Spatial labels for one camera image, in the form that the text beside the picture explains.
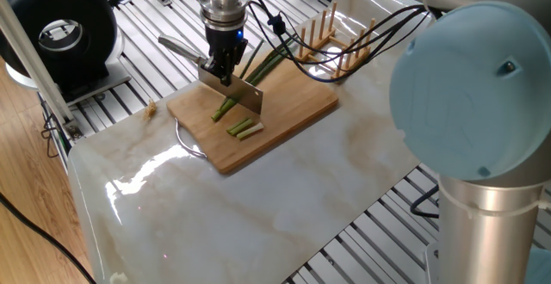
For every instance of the small tan garlic scrap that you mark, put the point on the small tan garlic scrap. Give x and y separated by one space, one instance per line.
151 108

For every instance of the steel kitchen knife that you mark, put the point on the steel kitchen knife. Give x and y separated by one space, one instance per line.
245 97

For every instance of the green garlic stalk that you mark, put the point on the green garlic stalk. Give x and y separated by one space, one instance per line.
269 64

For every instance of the white marble pattern mat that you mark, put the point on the white marble pattern mat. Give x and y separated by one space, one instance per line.
284 215

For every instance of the bamboo cutting board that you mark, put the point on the bamboo cutting board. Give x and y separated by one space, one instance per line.
293 120

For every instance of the black round fan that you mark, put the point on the black round fan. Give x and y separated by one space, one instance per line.
90 21

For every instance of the aluminium frame post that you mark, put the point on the aluminium frame post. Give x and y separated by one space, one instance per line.
34 60

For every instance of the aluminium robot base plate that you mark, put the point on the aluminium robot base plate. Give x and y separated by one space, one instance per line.
439 267

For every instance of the wooden slotted rack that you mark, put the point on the wooden slotted rack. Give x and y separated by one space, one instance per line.
336 56

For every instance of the short green garlic piece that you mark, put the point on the short green garlic piece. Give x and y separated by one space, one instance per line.
238 125

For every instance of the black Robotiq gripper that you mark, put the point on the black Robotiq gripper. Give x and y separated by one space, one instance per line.
225 45

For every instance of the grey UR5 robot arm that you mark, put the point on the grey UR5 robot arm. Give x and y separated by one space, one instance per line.
473 103

